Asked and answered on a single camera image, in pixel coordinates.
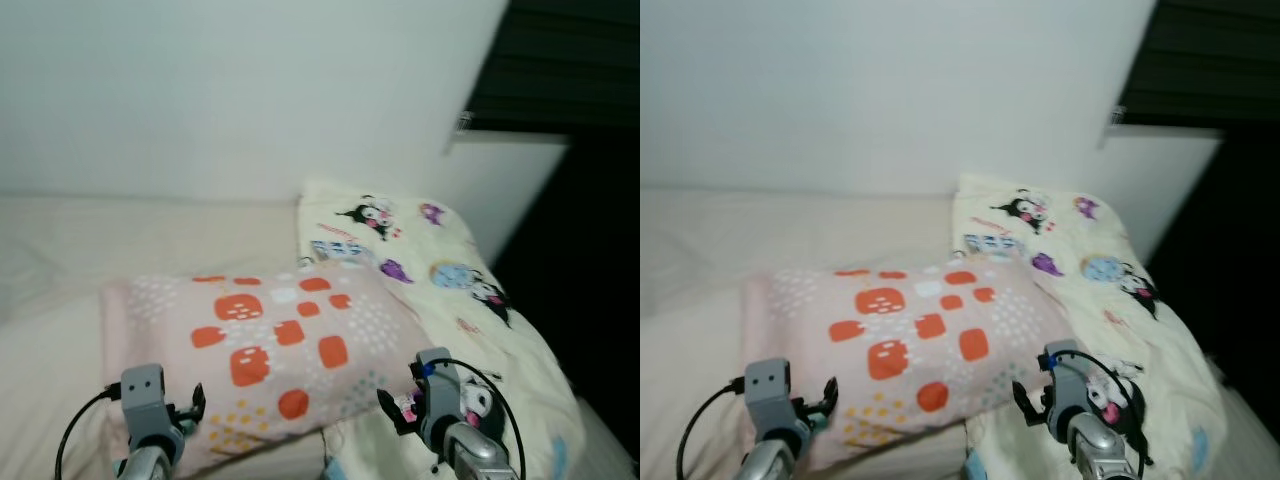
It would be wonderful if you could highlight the pink pillow with orange shapes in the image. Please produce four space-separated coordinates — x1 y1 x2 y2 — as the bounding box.
742 257 1077 472
100 262 428 477

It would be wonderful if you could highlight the cream cartoon print blanket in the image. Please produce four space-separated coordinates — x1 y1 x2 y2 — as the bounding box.
950 172 1230 480
296 178 587 480

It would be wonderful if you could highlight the white bed mattress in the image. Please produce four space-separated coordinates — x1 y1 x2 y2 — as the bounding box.
640 188 1280 480
0 194 640 480

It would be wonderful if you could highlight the dark window blind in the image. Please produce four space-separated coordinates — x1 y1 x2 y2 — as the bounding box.
1118 0 1280 129
464 0 640 133

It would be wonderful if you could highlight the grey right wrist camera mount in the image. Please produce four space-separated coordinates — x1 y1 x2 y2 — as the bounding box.
1041 339 1095 441
412 348 465 449

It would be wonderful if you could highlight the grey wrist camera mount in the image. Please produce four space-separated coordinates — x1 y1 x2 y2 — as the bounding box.
747 359 811 448
1041 339 1095 441
412 348 465 449
119 364 187 453

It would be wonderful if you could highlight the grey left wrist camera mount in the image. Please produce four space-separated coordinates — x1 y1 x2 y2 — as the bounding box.
119 364 187 453
747 359 811 448

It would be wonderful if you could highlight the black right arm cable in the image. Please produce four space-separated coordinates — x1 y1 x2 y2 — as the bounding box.
1060 349 1153 471
428 358 527 480

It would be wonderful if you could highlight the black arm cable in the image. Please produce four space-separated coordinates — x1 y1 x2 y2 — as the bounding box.
675 378 751 480
1060 349 1153 471
428 358 527 480
55 386 125 480

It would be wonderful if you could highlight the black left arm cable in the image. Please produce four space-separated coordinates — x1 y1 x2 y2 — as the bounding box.
55 386 125 480
675 378 751 480

